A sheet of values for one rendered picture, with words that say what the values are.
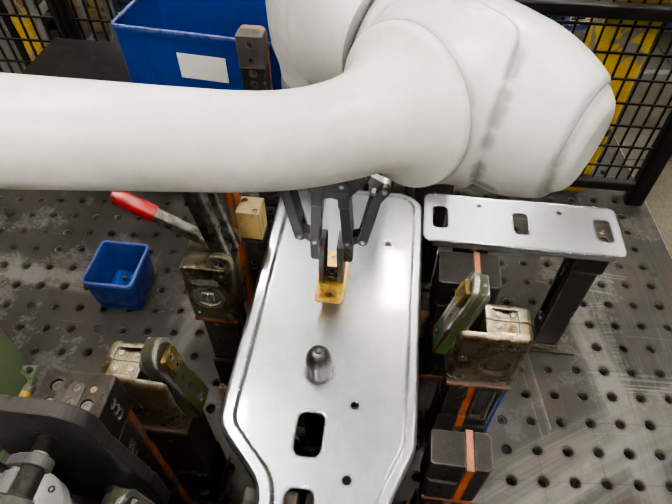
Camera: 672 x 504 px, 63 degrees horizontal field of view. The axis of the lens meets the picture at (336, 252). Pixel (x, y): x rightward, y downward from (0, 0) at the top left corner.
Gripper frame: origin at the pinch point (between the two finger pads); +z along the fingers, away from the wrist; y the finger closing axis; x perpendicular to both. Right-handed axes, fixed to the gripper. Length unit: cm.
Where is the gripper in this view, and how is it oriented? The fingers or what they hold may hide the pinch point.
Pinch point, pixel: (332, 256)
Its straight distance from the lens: 68.7
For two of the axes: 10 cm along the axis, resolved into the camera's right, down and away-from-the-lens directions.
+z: 0.0, 6.4, 7.6
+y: 9.9, 1.0, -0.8
